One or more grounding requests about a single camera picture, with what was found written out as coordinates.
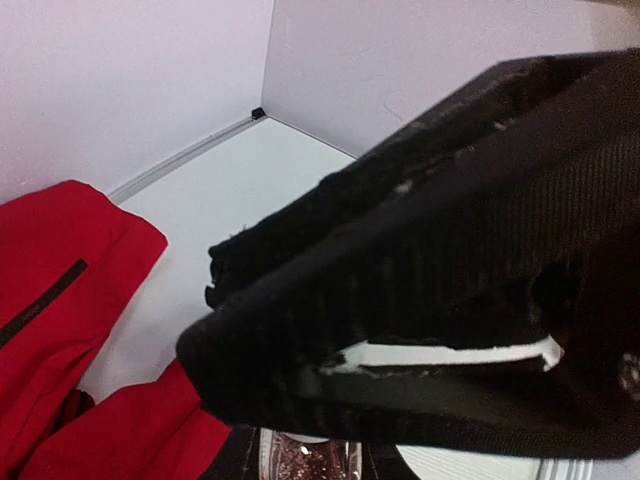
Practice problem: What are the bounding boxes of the red jacket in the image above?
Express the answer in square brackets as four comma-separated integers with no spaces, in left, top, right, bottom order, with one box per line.
[1,180,229,479]

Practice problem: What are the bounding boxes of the clear nail polish bottle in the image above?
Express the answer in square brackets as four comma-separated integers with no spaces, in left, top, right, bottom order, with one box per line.
[259,429,362,480]

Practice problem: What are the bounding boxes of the aluminium table front rail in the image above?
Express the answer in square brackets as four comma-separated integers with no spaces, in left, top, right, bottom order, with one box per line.
[536,459,594,480]

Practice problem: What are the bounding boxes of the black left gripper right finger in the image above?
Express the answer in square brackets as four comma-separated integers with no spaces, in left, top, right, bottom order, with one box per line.
[364,443,419,480]

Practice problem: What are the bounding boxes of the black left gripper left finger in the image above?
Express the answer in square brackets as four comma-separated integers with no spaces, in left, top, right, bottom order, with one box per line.
[202,427,260,480]

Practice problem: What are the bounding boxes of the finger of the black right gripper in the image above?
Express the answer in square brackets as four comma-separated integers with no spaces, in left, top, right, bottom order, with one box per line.
[176,129,639,458]
[205,49,630,305]

